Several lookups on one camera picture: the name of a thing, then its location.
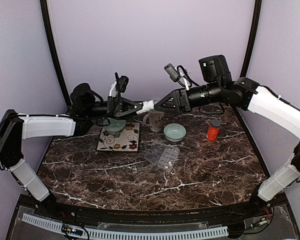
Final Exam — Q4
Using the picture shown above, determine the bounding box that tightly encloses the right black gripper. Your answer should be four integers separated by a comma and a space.
154, 80, 224, 114

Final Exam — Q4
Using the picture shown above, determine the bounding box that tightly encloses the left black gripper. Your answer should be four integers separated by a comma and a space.
84, 96, 145, 120

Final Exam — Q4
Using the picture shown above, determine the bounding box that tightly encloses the small white pill bottle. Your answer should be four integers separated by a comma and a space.
136, 100, 155, 115

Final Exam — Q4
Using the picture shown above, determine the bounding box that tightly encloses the orange bottle grey cap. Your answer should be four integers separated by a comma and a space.
206, 119, 221, 142

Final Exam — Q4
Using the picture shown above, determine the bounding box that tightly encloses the clear plastic pill organizer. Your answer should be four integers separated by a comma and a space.
144, 141, 180, 172

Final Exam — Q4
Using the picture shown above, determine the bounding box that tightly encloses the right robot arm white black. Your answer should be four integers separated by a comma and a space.
154, 55, 300, 217

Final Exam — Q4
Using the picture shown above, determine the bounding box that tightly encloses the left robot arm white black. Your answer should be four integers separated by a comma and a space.
0, 82, 154, 218

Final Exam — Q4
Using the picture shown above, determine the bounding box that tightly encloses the celadon bowl on tray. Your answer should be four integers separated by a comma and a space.
102, 118, 126, 138

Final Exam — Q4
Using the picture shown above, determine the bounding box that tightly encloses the cream ceramic mug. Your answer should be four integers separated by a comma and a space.
142, 110, 165, 133

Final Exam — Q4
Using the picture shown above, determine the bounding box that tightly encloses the celadon bowl on table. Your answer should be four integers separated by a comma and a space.
163, 123, 187, 143

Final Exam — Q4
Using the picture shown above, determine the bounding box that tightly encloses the square floral ceramic tray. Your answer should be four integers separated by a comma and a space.
96, 122, 140, 153

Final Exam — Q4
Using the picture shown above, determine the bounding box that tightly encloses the small circuit board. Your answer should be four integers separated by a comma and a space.
61, 225, 83, 236

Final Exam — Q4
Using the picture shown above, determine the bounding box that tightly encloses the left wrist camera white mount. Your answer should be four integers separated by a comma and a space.
108, 72, 129, 97

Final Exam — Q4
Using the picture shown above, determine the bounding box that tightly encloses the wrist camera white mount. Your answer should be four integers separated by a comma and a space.
163, 63, 199, 91
108, 72, 129, 97

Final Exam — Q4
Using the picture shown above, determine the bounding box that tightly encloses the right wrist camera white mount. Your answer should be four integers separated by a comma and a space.
163, 63, 199, 91

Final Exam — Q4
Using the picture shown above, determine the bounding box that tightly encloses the right black frame post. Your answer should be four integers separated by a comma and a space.
235, 0, 263, 80

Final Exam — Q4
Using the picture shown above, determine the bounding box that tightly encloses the black frame post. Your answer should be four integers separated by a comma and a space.
39, 0, 71, 107
235, 0, 263, 80

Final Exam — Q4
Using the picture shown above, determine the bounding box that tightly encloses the black front table rail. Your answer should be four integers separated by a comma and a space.
55, 202, 252, 225

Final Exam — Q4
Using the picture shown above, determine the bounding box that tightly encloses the white slotted cable duct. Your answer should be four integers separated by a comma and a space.
21, 213, 229, 240

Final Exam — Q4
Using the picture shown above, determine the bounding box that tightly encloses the left black frame post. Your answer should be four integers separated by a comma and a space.
39, 0, 71, 107

